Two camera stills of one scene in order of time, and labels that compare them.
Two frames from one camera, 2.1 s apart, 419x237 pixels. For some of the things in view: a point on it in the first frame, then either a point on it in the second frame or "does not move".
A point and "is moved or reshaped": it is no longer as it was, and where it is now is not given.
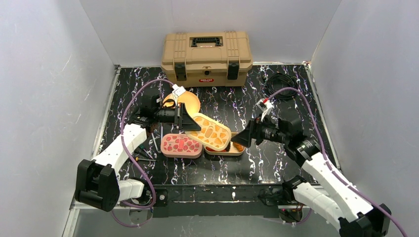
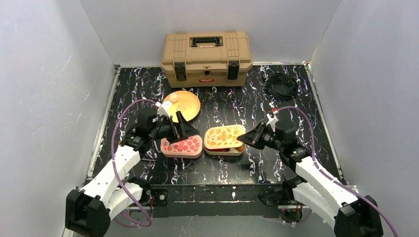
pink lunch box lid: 180,145 does not move
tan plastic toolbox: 205,59 does not move
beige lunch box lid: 213,134 is moved or reshaped
